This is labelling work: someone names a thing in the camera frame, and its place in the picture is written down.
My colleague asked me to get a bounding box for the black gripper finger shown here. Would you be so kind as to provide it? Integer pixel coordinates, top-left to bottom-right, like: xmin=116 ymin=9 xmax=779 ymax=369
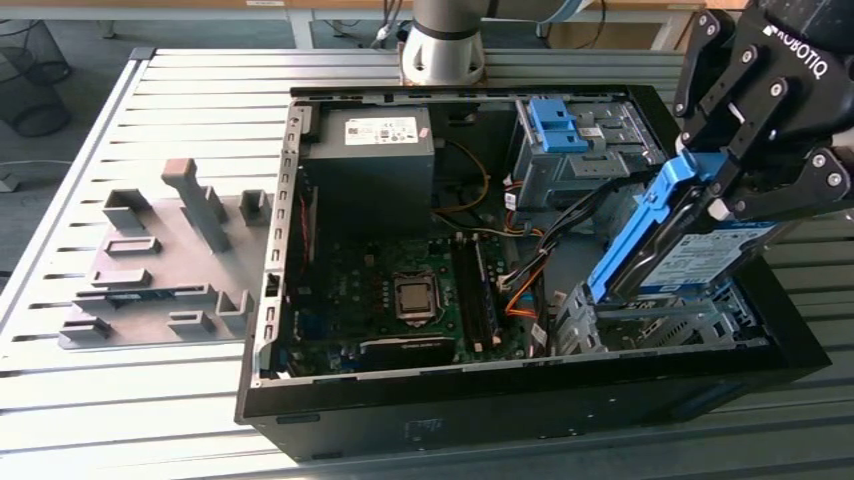
xmin=704 ymin=146 xmax=854 ymax=225
xmin=671 ymin=9 xmax=800 ymax=157

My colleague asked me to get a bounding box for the hard disk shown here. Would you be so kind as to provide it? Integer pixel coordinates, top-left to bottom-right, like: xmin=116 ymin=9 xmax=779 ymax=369
xmin=586 ymin=148 xmax=786 ymax=307

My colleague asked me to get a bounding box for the metal disk bay cage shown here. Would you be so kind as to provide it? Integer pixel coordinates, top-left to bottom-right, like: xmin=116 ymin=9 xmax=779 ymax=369
xmin=551 ymin=279 xmax=742 ymax=357

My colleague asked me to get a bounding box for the grey metal drive cage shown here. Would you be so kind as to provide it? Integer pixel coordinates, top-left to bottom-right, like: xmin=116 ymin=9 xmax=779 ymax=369
xmin=509 ymin=97 xmax=668 ymax=214

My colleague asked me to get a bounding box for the blue plastic latch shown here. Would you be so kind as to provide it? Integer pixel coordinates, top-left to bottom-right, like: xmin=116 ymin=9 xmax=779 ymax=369
xmin=528 ymin=98 xmax=594 ymax=155

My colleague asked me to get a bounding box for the black RAM stick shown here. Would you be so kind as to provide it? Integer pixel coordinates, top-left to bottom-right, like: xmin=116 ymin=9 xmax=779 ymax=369
xmin=469 ymin=230 xmax=503 ymax=349

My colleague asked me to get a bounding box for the grey power supply unit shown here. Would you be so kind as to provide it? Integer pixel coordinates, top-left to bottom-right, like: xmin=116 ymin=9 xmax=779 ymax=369
xmin=297 ymin=107 xmax=439 ymax=221

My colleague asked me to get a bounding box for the silver CPU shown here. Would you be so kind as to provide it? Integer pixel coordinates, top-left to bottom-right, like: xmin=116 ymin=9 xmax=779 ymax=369
xmin=399 ymin=284 xmax=432 ymax=309

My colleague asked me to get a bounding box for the CPU socket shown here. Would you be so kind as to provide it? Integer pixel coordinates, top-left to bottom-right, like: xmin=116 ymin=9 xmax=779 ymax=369
xmin=391 ymin=270 xmax=443 ymax=324

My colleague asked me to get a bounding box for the black PC case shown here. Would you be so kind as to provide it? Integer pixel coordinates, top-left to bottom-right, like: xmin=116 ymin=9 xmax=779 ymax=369
xmin=232 ymin=83 xmax=832 ymax=464

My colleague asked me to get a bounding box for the black graphics card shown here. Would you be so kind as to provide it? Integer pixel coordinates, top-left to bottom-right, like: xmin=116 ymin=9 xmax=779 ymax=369
xmin=357 ymin=333 xmax=459 ymax=369

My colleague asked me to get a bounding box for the green motherboard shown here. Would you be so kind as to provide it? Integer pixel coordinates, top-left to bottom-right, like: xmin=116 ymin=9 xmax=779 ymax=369
xmin=285 ymin=234 xmax=535 ymax=376

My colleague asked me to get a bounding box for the grey parts rack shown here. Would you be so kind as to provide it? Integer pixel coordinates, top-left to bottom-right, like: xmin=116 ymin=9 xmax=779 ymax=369
xmin=56 ymin=158 xmax=279 ymax=351

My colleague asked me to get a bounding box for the green RAM stick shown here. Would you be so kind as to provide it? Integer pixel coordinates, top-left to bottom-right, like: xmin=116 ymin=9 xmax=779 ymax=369
xmin=98 ymin=289 xmax=180 ymax=305

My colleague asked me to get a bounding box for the black mesh waste basket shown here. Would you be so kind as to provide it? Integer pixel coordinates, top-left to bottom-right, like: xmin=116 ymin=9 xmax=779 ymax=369
xmin=0 ymin=18 xmax=73 ymax=139

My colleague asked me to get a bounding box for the black cable bundle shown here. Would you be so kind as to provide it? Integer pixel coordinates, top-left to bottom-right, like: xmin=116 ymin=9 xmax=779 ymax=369
xmin=496 ymin=175 xmax=648 ymax=296

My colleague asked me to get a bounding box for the thin yellow wire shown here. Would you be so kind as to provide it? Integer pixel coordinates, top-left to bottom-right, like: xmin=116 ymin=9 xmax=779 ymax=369
xmin=431 ymin=139 xmax=493 ymax=224

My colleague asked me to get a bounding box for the grey yellow wire bundle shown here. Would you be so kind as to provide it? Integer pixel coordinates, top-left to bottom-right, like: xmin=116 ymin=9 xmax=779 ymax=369
xmin=431 ymin=212 xmax=545 ymax=240

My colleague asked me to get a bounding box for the orange wire bundle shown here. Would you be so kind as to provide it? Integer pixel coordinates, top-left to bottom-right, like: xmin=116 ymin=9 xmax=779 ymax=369
xmin=503 ymin=277 xmax=543 ymax=321

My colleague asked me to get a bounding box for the white floor cable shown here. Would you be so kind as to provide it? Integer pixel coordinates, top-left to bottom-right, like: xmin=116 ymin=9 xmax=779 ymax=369
xmin=0 ymin=158 xmax=73 ymax=171

